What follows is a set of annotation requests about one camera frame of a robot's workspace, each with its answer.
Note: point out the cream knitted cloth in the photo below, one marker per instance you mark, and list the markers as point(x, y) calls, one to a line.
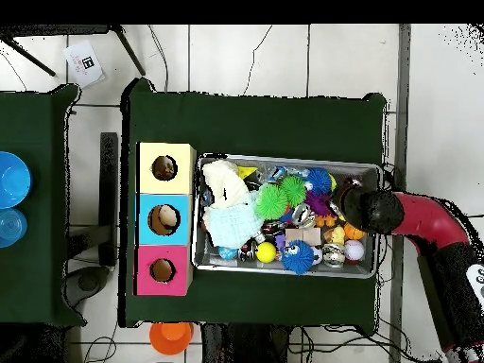
point(223, 181)

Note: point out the mint knitted cloth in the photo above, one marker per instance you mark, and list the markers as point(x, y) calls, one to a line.
point(230, 227)

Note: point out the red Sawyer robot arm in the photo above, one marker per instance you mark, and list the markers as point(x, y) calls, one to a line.
point(427, 219)

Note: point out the wooden box with three holes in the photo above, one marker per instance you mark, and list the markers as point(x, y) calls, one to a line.
point(177, 181)

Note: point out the yellow ball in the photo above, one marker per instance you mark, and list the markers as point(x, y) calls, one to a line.
point(266, 252)

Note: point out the purple spiky ball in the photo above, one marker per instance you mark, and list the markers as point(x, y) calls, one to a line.
point(317, 202)

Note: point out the dark green tablecloth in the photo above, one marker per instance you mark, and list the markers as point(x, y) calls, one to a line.
point(257, 124)

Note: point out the blue spiky rubber ball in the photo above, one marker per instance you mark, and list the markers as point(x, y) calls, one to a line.
point(319, 180)

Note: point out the blue fuzzy ball with eyes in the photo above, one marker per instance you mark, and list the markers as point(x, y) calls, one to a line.
point(298, 257)

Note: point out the orange toy basketball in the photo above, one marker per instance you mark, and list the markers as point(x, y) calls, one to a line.
point(353, 231)

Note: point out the white baseball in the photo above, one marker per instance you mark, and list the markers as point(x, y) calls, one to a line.
point(354, 250)

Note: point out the black flat panel stand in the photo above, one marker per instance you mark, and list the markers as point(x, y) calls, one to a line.
point(109, 189)

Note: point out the orange plastic cone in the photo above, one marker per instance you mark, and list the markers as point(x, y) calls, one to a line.
point(170, 338)

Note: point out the grey round base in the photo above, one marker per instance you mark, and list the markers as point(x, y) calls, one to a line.
point(87, 281)

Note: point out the black tripod stand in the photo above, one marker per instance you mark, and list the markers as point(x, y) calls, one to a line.
point(128, 50)

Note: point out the white printed card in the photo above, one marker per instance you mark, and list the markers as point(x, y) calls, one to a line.
point(81, 72)

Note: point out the green cloth covered side table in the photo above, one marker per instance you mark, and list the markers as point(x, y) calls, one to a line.
point(38, 264)

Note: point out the blue plastic bowl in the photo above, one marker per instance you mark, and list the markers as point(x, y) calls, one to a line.
point(13, 179)

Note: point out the translucent blue plastic cup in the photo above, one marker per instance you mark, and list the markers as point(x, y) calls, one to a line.
point(11, 227)

